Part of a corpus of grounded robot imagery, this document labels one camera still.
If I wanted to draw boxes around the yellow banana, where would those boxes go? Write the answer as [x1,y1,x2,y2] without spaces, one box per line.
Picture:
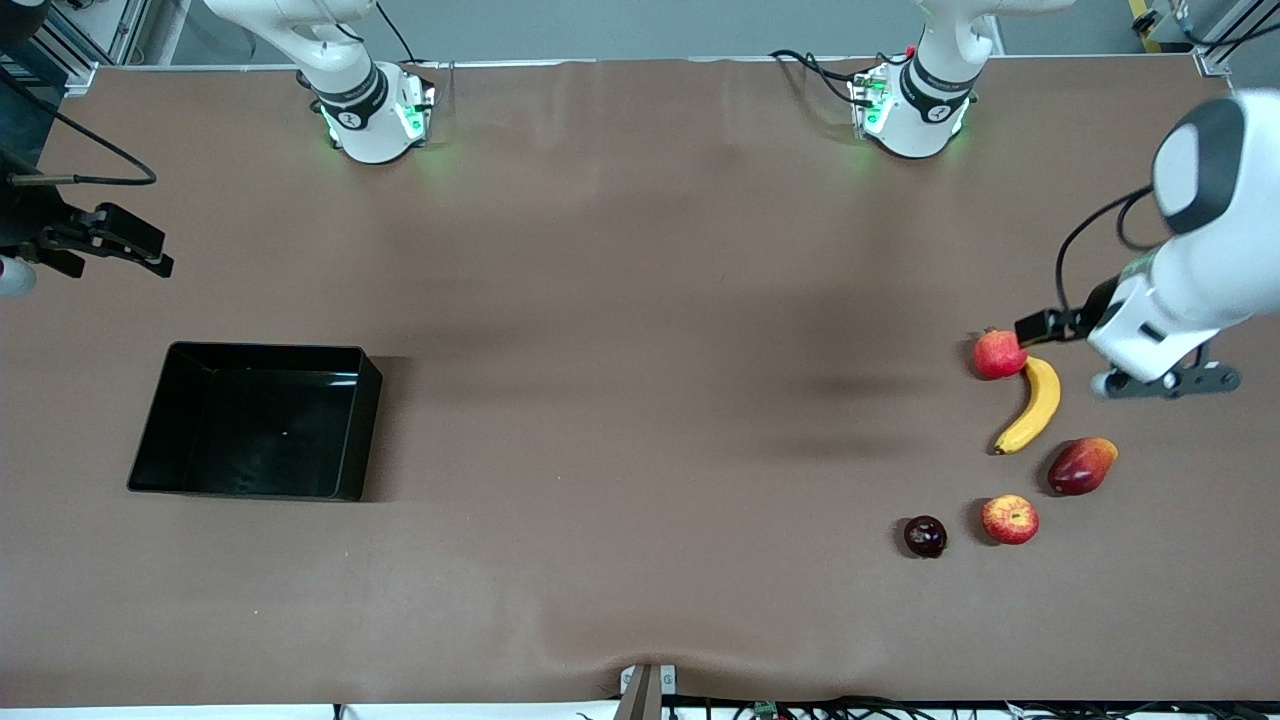
[993,356,1062,456]

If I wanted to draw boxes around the black plastic box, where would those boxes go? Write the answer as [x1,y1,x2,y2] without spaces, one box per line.
[127,341,383,502]

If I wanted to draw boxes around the red yellow apple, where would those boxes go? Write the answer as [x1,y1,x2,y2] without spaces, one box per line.
[981,494,1040,546]

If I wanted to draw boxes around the red pomegranate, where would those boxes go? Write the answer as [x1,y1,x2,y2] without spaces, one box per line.
[973,327,1028,381]

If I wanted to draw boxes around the red mango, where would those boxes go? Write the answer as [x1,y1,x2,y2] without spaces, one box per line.
[1047,437,1119,497]

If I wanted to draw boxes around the dark purple plum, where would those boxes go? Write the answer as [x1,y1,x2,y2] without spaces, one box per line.
[904,515,948,559]

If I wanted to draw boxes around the large table cover mat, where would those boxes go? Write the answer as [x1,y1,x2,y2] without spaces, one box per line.
[0,55,1280,706]

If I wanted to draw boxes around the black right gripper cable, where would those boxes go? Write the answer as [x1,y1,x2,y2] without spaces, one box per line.
[0,70,158,188]

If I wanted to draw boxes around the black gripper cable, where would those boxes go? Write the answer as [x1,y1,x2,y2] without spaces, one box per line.
[0,70,158,188]
[1055,185,1191,321]

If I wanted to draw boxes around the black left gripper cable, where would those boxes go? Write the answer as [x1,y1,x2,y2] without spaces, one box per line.
[1055,185,1191,321]

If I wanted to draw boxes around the black right arm base cable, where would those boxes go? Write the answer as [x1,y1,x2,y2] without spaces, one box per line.
[375,0,419,63]

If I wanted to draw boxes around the black left arm base cables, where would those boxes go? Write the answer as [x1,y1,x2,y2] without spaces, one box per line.
[768,45,906,109]

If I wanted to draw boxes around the black cables along table edge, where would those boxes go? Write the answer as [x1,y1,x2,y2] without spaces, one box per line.
[575,695,1280,720]

